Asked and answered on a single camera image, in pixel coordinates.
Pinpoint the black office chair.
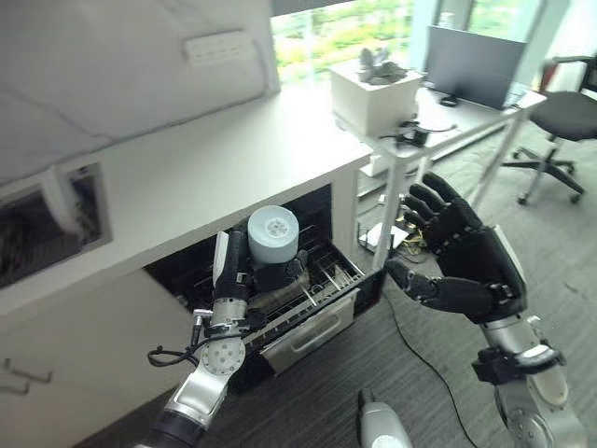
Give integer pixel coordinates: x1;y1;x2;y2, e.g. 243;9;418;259
500;55;597;206

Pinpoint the black floor cable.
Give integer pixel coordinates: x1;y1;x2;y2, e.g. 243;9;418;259
384;298;486;448

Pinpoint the black adapter on desk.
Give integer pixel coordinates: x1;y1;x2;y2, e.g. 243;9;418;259
379;119;459;148

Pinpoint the dark computer monitor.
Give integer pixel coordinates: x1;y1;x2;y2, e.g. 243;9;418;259
424;24;529;111

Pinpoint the pale blue cup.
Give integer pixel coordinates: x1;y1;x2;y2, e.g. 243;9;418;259
246;205;299;268

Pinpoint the white desk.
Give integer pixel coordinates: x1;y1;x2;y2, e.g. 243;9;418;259
363;83;548;276

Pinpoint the white square planter box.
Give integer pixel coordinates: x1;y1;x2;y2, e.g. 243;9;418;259
328;60;427;135

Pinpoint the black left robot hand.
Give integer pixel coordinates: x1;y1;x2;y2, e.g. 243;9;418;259
212;225;310;334

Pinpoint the white router box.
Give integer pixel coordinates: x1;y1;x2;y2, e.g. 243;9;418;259
356;221;411;254

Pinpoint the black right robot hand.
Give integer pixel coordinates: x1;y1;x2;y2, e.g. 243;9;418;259
384;173;528;326

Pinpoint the silver cabinet handle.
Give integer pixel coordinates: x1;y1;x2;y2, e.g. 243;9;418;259
0;357;54;396

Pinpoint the yellow cable bundle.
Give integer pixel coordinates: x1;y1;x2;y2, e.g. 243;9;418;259
395;216;435;263

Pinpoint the white kitchen counter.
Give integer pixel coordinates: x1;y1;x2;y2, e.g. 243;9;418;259
0;83;374;448

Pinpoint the black dishwasher drawer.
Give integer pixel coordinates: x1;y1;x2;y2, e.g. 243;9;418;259
142;182;387;393

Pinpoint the grey artificial plant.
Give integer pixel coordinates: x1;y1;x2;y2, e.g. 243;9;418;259
355;46;411;87

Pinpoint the white wall power strip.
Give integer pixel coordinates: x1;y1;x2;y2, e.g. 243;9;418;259
181;30;258;65

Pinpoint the sink basin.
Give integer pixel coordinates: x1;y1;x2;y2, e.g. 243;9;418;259
0;161;115;289

